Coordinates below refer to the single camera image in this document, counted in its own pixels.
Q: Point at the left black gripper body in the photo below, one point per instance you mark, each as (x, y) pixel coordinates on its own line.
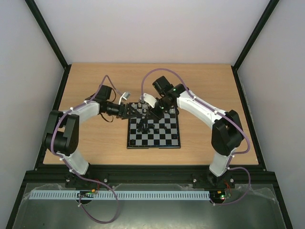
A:
(119, 113)

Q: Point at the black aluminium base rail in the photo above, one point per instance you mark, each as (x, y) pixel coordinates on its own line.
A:
(198, 176)

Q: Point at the right black frame post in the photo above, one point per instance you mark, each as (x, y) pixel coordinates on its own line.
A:
(255, 33)

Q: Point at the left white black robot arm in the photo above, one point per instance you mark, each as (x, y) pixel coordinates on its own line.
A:
(61, 134)

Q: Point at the light blue slotted cable duct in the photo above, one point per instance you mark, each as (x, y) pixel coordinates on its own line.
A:
(121, 195)

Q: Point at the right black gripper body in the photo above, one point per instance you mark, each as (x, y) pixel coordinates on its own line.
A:
(156, 112)

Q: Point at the black white chess board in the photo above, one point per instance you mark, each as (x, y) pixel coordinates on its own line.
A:
(144, 132)

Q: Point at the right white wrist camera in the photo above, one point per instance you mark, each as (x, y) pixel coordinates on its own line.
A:
(149, 99)

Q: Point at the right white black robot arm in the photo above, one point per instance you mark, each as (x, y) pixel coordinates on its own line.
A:
(227, 132)

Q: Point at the left black frame post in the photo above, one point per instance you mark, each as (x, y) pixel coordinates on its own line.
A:
(46, 31)

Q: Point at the black frame post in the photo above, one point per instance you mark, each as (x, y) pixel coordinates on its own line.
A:
(255, 33)
(46, 31)

